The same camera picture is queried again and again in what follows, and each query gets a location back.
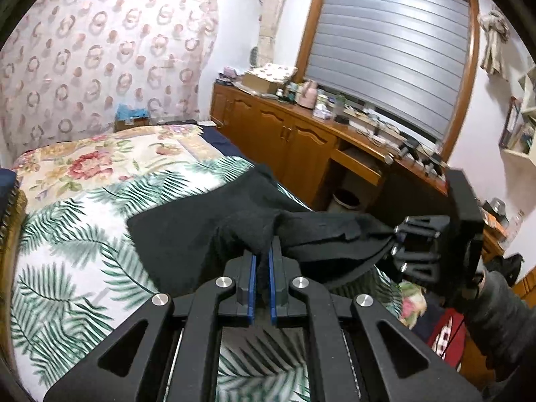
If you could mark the cardboard box on sideboard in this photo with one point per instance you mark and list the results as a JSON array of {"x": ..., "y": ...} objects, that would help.
[{"x": 268, "y": 78}]

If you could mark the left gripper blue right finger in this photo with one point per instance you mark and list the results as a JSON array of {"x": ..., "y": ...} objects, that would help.
[{"x": 289, "y": 290}]

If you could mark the floral leaf bed blanket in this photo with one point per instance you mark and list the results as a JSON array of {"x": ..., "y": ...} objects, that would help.
[{"x": 77, "y": 275}]

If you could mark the red white bag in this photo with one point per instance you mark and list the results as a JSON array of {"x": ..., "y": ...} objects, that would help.
[{"x": 447, "y": 340}]

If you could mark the blue item on box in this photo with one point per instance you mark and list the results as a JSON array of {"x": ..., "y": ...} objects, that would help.
[{"x": 128, "y": 117}]

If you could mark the circle patterned curtain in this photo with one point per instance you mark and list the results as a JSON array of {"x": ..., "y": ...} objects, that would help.
[{"x": 69, "y": 65}]

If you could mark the wooden sideboard cabinet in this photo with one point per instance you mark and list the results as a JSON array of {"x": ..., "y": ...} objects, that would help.
[{"x": 313, "y": 159}]

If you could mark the grey window roller blind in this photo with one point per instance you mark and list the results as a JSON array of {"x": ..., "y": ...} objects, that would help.
[{"x": 405, "y": 56}]

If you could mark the beige hanging cloth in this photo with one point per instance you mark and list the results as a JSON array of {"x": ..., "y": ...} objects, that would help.
[{"x": 497, "y": 34}]

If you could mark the black printed t-shirt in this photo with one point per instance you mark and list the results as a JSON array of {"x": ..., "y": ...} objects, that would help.
[{"x": 188, "y": 241}]

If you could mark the navy blue garment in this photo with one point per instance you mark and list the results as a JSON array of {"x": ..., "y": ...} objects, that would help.
[{"x": 8, "y": 186}]

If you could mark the pink kettle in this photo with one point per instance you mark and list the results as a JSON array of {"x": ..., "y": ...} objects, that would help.
[{"x": 307, "y": 94}]

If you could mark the right forearm grey sleeve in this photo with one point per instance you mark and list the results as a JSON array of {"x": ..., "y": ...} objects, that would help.
[{"x": 502, "y": 326}]

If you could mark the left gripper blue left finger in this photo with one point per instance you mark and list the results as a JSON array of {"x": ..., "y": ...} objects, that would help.
[{"x": 238, "y": 309}]

